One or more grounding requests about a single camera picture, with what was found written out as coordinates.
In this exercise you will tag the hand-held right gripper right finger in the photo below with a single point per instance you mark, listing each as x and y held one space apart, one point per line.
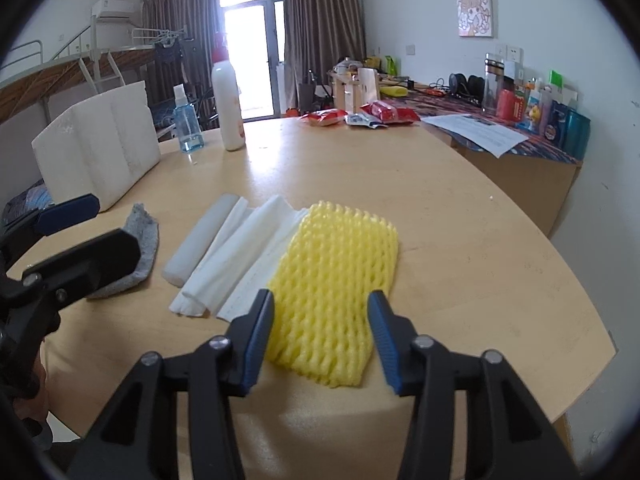
382 345

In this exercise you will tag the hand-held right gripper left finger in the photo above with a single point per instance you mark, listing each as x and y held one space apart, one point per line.
257 345

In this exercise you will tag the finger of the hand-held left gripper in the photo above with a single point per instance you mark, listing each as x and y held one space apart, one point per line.
95 260
70 212

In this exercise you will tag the grey sock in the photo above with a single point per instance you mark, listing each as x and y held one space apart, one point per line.
144 240

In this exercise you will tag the white foam box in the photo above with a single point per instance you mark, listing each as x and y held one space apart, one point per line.
100 150

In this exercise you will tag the yellow foam fruit net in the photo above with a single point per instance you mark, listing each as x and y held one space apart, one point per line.
330 280

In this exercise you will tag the blue face mask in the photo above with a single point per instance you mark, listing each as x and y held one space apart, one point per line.
260 260

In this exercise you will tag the white tissue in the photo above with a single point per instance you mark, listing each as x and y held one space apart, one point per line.
220 267

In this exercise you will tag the white foam tube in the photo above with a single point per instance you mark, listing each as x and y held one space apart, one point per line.
195 245

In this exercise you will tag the blue and orange quilt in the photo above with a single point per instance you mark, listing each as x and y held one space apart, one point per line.
22 199

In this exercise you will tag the white metal bunk bed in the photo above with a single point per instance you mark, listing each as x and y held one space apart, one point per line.
40 80
145 55

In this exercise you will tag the white bed ladder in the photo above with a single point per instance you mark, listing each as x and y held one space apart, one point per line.
100 75

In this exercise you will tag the blue spray bottle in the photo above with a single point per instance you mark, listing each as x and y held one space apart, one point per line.
189 130

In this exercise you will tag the hanging dark clothes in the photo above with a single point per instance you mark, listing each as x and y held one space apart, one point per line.
167 52

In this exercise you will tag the white lotion bottle red pump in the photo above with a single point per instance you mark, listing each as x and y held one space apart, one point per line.
229 110

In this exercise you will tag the white air conditioner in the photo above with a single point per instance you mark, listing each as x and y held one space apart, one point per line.
112 10

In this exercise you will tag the light wooden side desk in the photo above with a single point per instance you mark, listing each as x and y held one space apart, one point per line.
525 185

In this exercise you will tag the brown curtain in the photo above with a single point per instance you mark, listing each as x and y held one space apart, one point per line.
185 20
325 20

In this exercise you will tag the white snack packet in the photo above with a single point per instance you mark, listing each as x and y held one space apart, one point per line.
365 121

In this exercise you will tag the printed paper sheet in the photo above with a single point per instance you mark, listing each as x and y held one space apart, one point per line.
475 132

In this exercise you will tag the large red snack packet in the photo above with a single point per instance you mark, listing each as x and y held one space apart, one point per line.
392 112

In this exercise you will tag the small red snack packet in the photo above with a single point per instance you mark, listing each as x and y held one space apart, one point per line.
324 118

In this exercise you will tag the orange container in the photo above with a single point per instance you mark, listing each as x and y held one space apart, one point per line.
292 110

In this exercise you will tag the glass balcony door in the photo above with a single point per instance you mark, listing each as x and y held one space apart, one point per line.
255 50

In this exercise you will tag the patterned tablecloth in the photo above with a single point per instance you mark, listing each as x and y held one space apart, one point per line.
540 147

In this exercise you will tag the yellow pouch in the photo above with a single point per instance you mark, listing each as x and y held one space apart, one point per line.
394 92

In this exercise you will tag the wooden desk with drawers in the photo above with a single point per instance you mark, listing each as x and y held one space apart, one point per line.
345 92

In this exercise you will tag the paper bag with smiley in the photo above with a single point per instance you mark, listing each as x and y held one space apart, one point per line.
369 85

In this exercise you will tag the black headphones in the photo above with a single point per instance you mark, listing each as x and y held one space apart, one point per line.
465 85

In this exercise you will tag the green bottle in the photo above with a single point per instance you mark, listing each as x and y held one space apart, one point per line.
392 65

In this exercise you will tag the group of toiletry bottles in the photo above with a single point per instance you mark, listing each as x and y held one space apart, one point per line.
540 110

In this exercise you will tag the white wall socket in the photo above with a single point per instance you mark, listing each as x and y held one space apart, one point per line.
507 52

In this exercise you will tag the pink wall poster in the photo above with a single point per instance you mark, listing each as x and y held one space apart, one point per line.
476 12

